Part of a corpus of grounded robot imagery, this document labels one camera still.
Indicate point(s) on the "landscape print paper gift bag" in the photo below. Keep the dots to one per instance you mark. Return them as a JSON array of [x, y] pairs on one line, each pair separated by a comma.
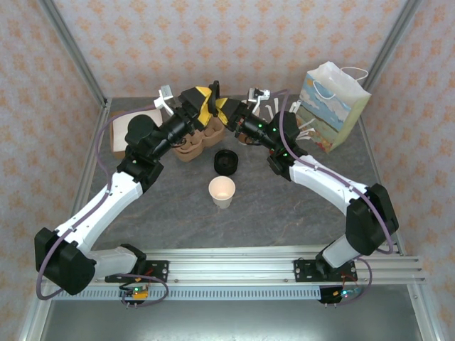
[[334, 110]]

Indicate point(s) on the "single paper coffee cup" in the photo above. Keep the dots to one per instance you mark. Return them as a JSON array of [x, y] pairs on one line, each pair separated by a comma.
[[222, 192]]

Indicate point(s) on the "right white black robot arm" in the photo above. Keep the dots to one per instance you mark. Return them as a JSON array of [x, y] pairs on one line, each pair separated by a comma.
[[327, 181]]

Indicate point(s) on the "stack of paper coffee cups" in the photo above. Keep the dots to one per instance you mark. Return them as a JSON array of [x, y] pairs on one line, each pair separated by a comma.
[[242, 139]]

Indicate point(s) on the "stack of pulp cup carriers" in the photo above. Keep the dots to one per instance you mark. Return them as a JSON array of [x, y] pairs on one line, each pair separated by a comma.
[[213, 133]]

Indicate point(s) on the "white paper-wrapped straw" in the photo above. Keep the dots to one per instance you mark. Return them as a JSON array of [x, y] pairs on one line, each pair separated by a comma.
[[308, 132], [294, 106], [306, 121], [276, 106], [308, 138], [267, 113]]

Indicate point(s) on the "white paper napkins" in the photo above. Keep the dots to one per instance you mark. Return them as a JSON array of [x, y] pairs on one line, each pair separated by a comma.
[[121, 131]]

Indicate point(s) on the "brown cardboard napkin box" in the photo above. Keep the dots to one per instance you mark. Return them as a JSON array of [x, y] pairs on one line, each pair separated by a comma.
[[116, 153]]

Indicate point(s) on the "stack of black cup lids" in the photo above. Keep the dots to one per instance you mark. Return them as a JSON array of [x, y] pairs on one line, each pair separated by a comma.
[[225, 162]]

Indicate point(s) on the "grey metal base panel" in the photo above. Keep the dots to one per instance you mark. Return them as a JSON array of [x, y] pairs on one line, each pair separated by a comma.
[[227, 319]]

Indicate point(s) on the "aluminium side frame rail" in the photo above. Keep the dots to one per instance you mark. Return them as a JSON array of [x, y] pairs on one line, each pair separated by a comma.
[[86, 170], [423, 312]]

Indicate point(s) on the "aluminium frame post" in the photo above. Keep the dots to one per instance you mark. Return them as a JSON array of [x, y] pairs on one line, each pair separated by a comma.
[[391, 46], [71, 46]]

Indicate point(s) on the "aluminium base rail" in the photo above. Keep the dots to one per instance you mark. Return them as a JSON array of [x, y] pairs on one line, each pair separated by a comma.
[[231, 270]]

